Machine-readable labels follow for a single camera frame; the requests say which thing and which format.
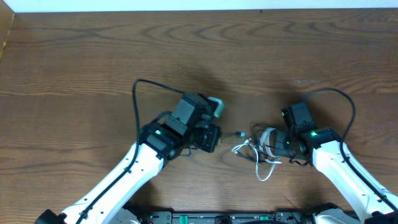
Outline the white usb cable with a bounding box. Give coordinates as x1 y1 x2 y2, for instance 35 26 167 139
230 126 284 182

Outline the black usb cable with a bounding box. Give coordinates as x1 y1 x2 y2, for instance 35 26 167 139
220 123 280 164

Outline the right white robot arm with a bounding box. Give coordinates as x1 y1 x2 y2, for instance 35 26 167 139
273 103 397 223

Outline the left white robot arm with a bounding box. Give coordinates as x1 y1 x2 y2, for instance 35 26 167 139
36 93 224 223

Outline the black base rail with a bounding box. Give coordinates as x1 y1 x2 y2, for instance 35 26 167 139
105 202 355 224

